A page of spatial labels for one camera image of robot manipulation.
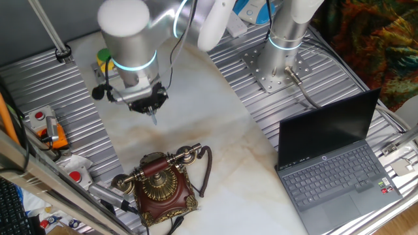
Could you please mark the small silver camera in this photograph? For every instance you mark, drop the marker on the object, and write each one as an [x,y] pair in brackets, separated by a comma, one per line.
[52,129]

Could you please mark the silver metal bracket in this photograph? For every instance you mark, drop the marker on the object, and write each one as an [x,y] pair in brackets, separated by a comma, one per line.
[400,142]

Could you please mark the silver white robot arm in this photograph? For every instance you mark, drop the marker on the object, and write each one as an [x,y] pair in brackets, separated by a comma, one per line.
[130,49]

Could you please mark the orange emergency stop box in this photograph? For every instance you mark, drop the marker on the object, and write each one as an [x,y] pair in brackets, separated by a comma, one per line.
[62,138]

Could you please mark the silver metal pole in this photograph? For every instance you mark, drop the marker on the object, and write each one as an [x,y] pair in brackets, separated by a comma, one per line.
[47,26]

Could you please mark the ribbed silver camera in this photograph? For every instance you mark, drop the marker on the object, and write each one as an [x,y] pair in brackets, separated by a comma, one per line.
[106,195]

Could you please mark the black keyboard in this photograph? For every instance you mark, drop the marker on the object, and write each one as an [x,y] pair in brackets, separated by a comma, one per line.
[13,212]

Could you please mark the white crumpled tissue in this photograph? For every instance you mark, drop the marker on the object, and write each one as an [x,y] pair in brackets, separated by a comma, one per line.
[76,160]

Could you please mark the brown gold phone handset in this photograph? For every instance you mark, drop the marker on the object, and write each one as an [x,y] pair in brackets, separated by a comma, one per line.
[155,166]

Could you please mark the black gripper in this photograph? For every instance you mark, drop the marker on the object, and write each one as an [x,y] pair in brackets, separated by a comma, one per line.
[155,96]

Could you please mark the small square metal plate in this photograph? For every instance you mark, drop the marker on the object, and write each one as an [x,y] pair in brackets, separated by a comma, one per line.
[401,167]

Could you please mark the black pole clamp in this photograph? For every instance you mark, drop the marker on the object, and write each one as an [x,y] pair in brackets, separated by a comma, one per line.
[63,53]

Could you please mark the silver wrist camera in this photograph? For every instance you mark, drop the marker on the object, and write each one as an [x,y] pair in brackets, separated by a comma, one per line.
[130,95]

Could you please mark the grey box red button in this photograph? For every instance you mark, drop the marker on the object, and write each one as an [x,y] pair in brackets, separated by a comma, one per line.
[38,117]

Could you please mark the small blue trinket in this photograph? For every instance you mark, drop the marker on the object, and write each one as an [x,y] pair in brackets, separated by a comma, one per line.
[74,223]

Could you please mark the blue white round device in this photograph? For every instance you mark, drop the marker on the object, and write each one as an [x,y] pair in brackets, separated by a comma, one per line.
[251,13]

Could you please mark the silver robot mounting plate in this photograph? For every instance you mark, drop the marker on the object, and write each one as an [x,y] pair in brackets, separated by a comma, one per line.
[258,67]

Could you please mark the white power strip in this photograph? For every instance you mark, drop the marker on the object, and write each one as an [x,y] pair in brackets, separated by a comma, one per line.
[236,27]

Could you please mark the white chair back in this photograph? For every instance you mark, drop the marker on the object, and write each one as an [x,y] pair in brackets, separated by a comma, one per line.
[409,112]

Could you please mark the small red cap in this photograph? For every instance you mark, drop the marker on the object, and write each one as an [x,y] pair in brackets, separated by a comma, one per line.
[44,224]

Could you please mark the aluminium frame bar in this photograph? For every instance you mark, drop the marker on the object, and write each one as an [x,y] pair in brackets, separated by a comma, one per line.
[49,182]

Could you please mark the white box red button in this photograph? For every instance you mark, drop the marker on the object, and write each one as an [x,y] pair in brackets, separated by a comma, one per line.
[78,178]

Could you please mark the orange pole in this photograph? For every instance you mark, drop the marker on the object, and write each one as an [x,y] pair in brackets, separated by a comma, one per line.
[6,119]

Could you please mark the colourful patterned cloth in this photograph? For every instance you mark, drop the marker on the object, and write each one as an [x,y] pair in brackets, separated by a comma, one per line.
[375,42]

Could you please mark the dark grey laptop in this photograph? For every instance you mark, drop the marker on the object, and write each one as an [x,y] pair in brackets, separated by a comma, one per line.
[333,176]

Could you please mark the brown gold rotary phone base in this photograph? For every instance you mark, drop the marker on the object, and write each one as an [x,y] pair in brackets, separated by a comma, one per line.
[163,202]

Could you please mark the green button yellow box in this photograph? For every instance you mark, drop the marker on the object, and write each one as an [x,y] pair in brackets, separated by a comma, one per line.
[104,55]

